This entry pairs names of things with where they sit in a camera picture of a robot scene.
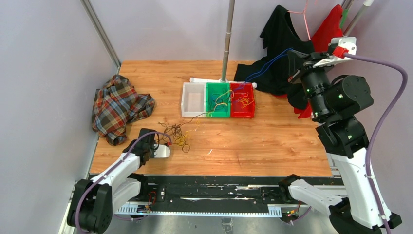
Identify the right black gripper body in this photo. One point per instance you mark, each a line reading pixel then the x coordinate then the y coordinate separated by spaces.
pixel 310 75

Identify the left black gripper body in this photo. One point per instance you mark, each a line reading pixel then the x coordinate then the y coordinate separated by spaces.
pixel 152 150

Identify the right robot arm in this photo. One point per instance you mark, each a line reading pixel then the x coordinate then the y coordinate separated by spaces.
pixel 334 105

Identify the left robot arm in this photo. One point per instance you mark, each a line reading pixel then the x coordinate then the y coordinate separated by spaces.
pixel 109 181

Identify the black t-shirt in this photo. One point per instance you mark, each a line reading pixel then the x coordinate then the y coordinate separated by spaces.
pixel 270 73

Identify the red garment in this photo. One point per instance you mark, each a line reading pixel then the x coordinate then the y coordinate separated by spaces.
pixel 322 37

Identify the pink clothes hanger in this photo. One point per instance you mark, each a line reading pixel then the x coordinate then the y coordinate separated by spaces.
pixel 303 13

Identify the plaid flannel shirt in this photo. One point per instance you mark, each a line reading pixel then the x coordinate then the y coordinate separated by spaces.
pixel 117 104

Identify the red plastic bin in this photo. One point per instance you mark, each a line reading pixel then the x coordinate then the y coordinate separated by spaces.
pixel 242 100

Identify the white plastic bin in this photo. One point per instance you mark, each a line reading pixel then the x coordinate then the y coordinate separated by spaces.
pixel 193 101

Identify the white garment rack pole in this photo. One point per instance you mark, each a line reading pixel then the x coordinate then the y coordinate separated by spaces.
pixel 346 4

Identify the green clothes hanger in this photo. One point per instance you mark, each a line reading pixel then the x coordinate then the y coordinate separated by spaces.
pixel 343 18

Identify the metal stand pole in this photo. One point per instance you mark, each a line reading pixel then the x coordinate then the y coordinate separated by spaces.
pixel 228 34

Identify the green plastic bin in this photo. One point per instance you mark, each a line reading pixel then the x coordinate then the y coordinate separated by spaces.
pixel 218 100

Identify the white stand base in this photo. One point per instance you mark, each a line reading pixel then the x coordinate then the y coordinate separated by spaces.
pixel 204 80

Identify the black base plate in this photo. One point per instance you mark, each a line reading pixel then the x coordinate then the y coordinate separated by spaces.
pixel 218 194

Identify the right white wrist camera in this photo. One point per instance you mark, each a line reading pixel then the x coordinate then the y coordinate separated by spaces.
pixel 337 50

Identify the aluminium frame rail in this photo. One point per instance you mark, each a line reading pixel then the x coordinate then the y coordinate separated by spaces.
pixel 135 211

